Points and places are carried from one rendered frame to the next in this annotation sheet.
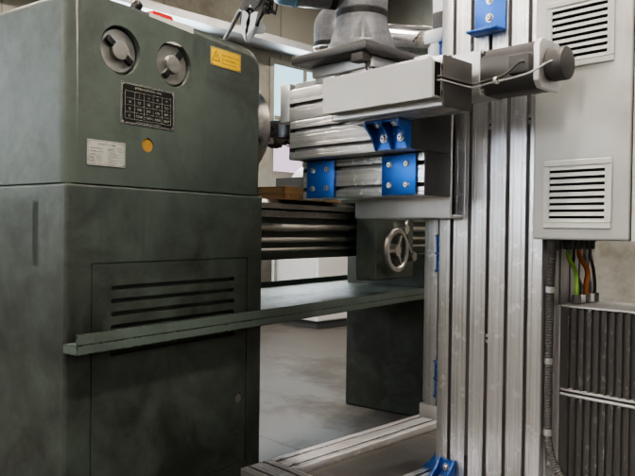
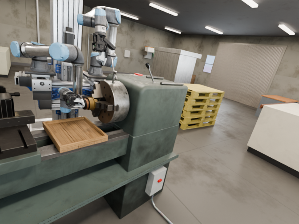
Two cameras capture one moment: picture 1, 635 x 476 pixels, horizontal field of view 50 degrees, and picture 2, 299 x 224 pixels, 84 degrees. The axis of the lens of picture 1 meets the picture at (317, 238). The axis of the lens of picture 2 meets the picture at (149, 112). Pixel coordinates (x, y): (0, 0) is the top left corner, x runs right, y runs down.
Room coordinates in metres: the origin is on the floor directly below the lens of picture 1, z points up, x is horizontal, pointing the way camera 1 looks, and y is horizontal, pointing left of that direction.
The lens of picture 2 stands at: (3.20, 0.74, 1.46)
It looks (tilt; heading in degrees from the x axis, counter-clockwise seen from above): 19 degrees down; 186
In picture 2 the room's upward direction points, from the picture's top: 11 degrees clockwise
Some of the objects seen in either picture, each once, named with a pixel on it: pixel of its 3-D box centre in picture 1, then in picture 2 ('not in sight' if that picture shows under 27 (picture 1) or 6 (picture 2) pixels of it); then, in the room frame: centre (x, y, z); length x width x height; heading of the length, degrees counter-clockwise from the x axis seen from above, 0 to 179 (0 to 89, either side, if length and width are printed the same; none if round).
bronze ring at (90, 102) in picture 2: not in sight; (90, 103); (2.19, 0.21, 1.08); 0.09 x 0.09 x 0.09; 54
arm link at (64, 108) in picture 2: not in sight; (67, 104); (2.07, -0.04, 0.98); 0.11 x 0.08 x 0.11; 169
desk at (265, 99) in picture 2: not in sight; (276, 108); (-3.57, 4.75, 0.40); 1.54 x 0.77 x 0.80; 135
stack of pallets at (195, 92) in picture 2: not in sight; (191, 104); (-1.08, 1.33, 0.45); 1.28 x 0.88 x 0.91; 135
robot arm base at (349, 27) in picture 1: (361, 35); (95, 70); (1.52, -0.09, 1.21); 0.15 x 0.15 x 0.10
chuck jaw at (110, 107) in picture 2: not in sight; (106, 106); (2.18, 0.33, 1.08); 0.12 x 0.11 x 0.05; 54
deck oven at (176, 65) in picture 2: not in sight; (172, 74); (-3.30, 0.62, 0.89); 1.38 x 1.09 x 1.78; 46
